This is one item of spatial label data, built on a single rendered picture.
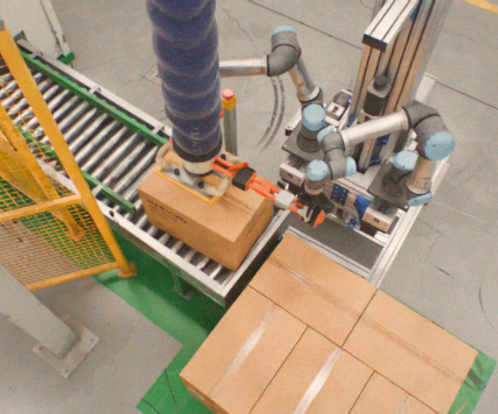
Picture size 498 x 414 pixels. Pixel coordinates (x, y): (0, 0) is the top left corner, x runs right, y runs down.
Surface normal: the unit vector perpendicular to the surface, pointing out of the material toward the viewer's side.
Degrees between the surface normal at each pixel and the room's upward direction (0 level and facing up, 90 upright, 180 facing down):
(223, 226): 0
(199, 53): 79
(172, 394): 0
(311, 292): 0
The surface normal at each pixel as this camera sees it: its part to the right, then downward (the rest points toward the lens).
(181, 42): -0.08, 0.96
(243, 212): 0.00, -0.48
